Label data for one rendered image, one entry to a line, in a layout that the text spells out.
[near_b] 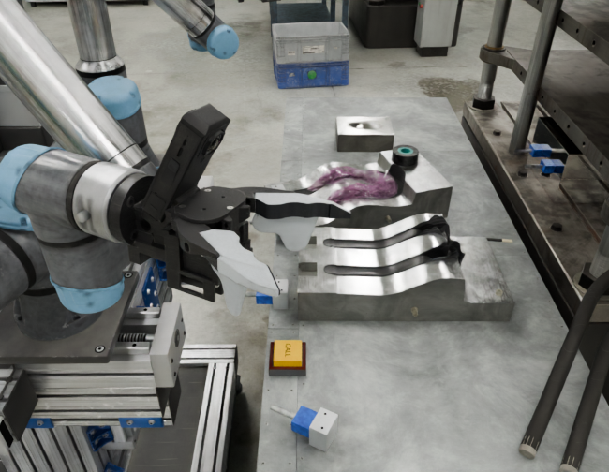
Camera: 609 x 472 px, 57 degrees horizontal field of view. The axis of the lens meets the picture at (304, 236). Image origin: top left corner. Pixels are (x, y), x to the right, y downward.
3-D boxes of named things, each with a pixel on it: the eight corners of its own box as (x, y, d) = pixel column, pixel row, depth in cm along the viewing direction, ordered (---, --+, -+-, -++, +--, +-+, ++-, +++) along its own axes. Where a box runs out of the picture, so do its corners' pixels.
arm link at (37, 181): (59, 194, 65) (38, 126, 60) (133, 216, 62) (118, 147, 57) (4, 228, 60) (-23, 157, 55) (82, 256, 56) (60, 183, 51)
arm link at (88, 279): (157, 271, 71) (142, 199, 65) (96, 329, 63) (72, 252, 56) (110, 255, 74) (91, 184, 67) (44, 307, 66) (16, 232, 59)
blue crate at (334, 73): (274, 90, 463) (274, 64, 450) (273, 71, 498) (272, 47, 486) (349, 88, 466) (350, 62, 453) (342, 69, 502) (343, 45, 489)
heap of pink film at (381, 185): (322, 215, 157) (323, 192, 152) (304, 184, 171) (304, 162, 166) (407, 201, 163) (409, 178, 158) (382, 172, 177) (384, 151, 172)
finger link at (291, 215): (338, 242, 58) (250, 245, 56) (344, 190, 55) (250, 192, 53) (346, 258, 55) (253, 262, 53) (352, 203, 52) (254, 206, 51)
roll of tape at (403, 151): (417, 168, 169) (418, 157, 167) (391, 166, 170) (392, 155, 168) (417, 155, 175) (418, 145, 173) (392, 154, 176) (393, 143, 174)
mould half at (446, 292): (298, 320, 131) (297, 277, 123) (299, 253, 152) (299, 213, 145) (509, 321, 131) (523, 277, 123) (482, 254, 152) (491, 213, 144)
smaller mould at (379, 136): (336, 152, 201) (337, 134, 197) (335, 133, 213) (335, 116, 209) (393, 152, 201) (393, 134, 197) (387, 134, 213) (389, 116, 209)
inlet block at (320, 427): (265, 424, 108) (264, 406, 105) (277, 405, 112) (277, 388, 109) (326, 452, 104) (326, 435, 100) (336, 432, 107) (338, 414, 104)
